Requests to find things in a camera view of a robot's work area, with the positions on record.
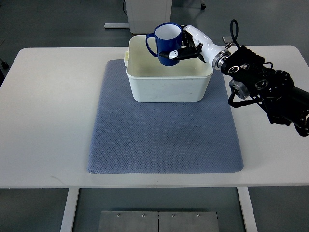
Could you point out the white table leg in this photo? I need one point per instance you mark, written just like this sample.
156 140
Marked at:
70 209
247 209

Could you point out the blue quilted mat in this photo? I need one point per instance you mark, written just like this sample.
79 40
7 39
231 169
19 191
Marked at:
177 137

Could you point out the left white table leg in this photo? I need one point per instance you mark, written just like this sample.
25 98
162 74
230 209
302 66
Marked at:
70 209

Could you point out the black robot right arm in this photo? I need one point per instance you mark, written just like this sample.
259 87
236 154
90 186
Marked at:
255 81

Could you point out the right white table leg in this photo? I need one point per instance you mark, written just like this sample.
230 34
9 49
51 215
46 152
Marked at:
247 209

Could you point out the metal base plate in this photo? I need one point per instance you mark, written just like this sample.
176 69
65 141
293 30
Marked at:
158 221

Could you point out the black caster top right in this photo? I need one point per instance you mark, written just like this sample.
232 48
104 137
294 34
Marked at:
203 5

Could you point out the white plastic box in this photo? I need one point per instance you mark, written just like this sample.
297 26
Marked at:
151 81

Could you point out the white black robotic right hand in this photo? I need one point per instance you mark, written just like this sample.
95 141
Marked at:
197 45

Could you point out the grey floor outlet plate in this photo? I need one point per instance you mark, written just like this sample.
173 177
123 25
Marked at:
227 40

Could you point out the black chair caster left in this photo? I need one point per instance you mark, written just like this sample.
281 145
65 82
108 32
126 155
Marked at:
4 64

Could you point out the grey table foot bar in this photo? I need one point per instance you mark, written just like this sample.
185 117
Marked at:
116 26

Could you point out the white cabinet in background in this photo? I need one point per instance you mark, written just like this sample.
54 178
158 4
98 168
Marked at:
145 15

